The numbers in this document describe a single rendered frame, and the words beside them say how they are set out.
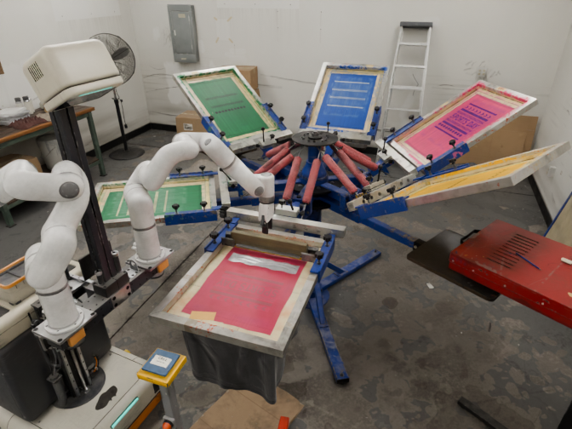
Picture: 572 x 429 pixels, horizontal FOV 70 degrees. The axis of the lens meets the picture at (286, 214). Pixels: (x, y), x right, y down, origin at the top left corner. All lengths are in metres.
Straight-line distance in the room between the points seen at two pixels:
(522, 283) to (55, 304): 1.75
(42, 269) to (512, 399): 2.59
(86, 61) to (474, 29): 4.96
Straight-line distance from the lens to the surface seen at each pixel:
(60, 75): 1.29
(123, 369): 2.63
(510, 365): 3.19
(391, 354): 2.99
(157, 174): 1.69
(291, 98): 6.22
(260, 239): 2.07
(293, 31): 6.06
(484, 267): 1.97
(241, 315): 1.78
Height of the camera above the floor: 2.17
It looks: 29 degrees down
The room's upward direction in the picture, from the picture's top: straight up
